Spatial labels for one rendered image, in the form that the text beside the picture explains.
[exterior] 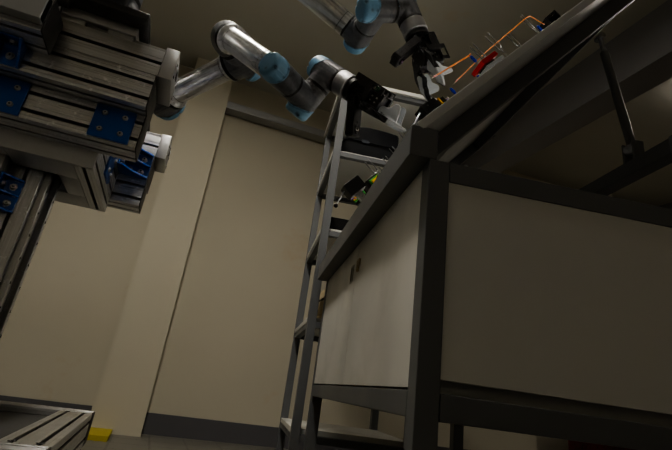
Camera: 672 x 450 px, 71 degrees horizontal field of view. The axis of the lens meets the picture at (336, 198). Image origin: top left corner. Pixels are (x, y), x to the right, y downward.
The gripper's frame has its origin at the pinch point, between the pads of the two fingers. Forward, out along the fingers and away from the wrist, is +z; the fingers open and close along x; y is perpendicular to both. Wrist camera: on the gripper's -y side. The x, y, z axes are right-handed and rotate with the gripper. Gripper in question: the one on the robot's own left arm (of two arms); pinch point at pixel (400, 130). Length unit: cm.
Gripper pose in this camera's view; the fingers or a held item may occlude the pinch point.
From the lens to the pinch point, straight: 126.3
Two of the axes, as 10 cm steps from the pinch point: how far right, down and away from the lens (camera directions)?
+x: 5.1, 0.7, 8.6
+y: 5.2, -8.2, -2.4
